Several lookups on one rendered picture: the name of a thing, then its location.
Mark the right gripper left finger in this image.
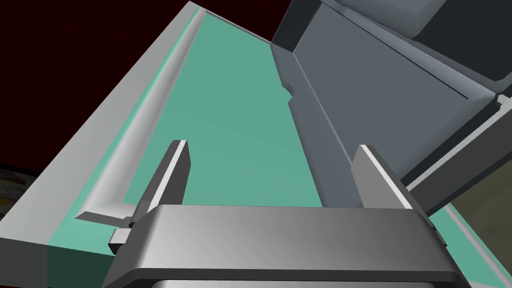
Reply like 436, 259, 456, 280
131, 139, 192, 223

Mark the grey cupboard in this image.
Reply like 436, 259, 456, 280
269, 0, 512, 215

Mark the pale grey bar handle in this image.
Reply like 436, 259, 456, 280
74, 11, 208, 228

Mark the teal door with white edge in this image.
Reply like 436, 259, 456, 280
0, 0, 512, 288

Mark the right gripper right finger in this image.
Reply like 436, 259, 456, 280
351, 144, 415, 210

